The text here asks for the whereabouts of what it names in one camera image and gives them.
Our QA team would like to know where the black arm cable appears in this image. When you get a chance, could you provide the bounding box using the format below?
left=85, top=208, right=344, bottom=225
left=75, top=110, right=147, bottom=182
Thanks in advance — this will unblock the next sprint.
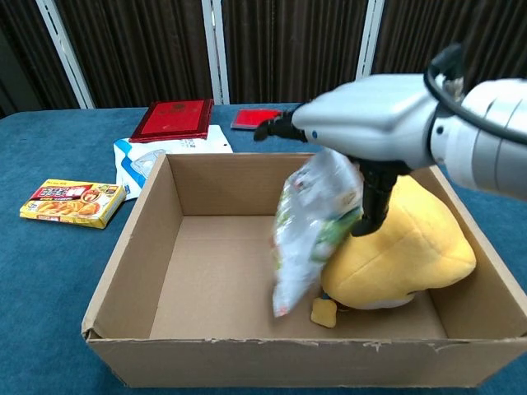
left=423, top=43, right=527, bottom=146

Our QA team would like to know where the yellow plush toy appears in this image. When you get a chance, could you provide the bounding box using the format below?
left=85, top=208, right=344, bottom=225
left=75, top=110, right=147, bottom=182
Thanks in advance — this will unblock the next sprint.
left=310, top=174, right=478, bottom=329

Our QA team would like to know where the red ink pad case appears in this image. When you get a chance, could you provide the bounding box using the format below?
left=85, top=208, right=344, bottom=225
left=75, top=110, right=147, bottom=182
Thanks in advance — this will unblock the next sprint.
left=230, top=108, right=285, bottom=132

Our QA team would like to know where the white snack bag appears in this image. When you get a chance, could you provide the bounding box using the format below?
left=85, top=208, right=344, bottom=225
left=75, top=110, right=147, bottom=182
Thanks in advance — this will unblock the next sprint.
left=271, top=147, right=366, bottom=318

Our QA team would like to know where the yellow curry box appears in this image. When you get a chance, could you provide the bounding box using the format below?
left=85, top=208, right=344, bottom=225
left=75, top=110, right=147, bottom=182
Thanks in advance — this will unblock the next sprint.
left=19, top=178, right=127, bottom=230

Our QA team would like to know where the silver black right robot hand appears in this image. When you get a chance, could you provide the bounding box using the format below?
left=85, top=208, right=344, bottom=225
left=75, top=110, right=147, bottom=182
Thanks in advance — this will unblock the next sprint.
left=253, top=73, right=440, bottom=238

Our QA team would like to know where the open brown cardboard box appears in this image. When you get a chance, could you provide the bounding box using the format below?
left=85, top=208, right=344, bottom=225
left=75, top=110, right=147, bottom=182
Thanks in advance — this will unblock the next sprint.
left=81, top=150, right=527, bottom=388

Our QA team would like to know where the dark brown curtain panel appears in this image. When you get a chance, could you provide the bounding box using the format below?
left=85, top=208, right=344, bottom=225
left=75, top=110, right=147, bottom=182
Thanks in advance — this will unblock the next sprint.
left=221, top=0, right=369, bottom=106
left=0, top=0, right=79, bottom=119
left=55, top=0, right=213, bottom=109
left=372, top=0, right=527, bottom=83

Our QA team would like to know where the white partition post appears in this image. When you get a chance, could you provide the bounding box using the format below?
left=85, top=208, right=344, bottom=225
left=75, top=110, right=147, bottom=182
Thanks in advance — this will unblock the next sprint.
left=35, top=0, right=96, bottom=110
left=354, top=0, right=386, bottom=80
left=201, top=0, right=231, bottom=105

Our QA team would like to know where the red certificate book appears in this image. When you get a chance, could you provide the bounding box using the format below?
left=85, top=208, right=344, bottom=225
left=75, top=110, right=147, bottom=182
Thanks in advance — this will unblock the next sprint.
left=128, top=98, right=215, bottom=144

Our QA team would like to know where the white blue plastic pouch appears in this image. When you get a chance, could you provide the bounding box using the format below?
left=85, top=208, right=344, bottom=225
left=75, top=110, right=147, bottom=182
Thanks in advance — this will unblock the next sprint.
left=113, top=124, right=234, bottom=202

